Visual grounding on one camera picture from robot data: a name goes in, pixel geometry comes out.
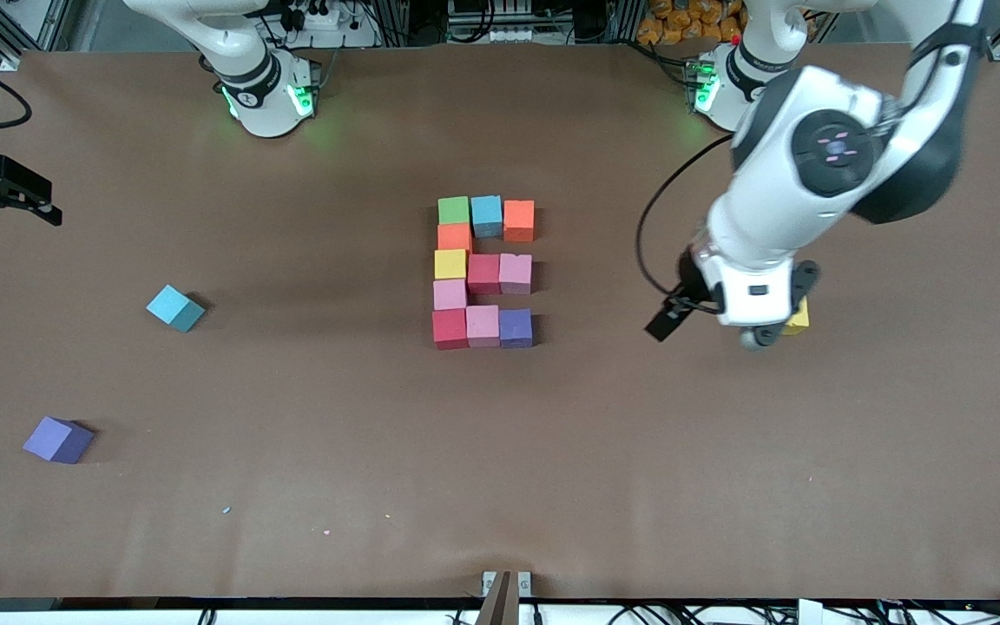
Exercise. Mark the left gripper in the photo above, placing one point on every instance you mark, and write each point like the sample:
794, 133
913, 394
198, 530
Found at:
689, 276

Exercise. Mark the purple foam cube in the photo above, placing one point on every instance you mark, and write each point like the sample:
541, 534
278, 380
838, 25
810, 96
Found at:
55, 437
516, 328

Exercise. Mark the pink foam cube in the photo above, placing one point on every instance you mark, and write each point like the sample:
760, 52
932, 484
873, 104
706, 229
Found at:
516, 273
450, 294
483, 325

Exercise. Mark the orange foam cube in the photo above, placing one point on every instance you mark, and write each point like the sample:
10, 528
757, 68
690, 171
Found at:
455, 236
518, 220

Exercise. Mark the red foam cube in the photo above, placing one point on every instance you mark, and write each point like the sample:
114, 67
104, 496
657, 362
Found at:
484, 273
450, 329

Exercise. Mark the teal foam cube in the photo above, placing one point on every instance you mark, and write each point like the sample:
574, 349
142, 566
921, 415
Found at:
172, 305
487, 216

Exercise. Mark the yellow foam cube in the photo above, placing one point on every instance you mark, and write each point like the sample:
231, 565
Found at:
450, 264
799, 321

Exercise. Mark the green foam cube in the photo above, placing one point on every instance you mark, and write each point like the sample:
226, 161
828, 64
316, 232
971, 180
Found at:
454, 209

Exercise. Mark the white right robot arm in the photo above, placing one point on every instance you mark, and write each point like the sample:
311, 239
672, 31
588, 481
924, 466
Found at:
248, 78

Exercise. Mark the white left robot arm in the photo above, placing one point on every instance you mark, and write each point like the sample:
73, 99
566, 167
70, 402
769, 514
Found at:
830, 156

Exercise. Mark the pile of orange items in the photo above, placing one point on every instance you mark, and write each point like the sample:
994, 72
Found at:
682, 24

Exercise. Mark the brown table cover sheet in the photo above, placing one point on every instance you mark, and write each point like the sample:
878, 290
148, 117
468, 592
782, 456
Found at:
500, 503

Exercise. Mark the small white box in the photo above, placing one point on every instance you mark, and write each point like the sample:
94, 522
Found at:
810, 612

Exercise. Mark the metal bracket with wooden stick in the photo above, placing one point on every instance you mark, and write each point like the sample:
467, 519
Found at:
504, 599

